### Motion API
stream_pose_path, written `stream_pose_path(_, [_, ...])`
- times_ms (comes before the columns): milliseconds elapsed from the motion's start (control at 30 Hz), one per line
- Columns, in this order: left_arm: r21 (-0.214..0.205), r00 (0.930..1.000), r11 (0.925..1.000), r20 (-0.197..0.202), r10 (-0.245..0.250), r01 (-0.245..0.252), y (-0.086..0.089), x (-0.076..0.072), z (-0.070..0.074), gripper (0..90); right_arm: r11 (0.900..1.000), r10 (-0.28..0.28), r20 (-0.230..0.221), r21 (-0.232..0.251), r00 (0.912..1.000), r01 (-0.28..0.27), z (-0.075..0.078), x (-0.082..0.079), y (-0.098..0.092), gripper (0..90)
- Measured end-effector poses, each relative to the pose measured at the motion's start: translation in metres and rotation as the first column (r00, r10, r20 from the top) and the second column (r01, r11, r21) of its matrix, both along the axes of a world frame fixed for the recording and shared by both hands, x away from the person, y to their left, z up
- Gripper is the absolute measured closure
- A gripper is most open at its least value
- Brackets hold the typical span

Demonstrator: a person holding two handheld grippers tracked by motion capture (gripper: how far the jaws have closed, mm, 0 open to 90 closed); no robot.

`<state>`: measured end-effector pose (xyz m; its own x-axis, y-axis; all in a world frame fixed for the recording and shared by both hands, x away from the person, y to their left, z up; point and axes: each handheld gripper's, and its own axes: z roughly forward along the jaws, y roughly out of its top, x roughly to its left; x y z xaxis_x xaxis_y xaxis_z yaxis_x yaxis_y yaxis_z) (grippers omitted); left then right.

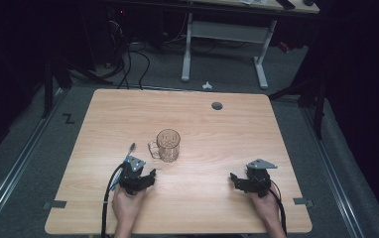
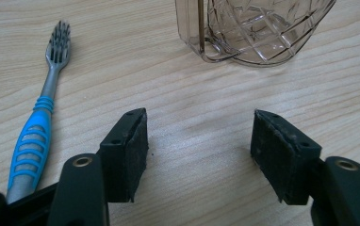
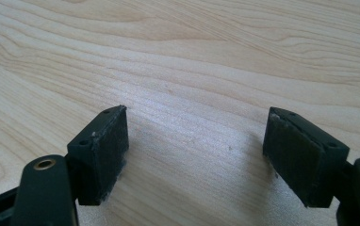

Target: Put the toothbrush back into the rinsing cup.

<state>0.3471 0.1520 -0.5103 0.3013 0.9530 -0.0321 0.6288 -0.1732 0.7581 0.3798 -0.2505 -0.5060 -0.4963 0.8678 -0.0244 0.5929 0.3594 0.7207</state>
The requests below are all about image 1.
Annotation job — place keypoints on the person's right hand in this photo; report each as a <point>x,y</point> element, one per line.
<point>267,208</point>

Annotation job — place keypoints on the person's left hand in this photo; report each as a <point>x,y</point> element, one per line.
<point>126,208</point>

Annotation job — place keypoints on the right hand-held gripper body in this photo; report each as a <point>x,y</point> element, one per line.
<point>258,180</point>

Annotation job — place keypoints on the grey round table grommet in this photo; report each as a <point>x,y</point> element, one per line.
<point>217,106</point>

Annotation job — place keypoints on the blue toothbrush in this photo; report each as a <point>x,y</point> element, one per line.
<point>130,151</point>

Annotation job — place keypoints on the grey tape strip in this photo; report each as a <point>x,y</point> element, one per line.
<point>56,204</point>
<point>302,201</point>

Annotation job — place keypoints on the metal floor rail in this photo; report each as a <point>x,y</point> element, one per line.
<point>15,168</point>
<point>334,178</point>

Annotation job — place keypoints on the small white floor object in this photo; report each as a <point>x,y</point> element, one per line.
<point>207,86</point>

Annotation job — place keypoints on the white-framed background desk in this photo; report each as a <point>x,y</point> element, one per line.
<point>227,33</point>

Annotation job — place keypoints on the clear glass mug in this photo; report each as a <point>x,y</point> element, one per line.
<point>168,147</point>

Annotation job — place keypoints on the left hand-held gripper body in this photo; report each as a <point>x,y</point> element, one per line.
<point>133,177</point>

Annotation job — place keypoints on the black metal stand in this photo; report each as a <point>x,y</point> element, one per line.
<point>50,89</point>
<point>315,95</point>

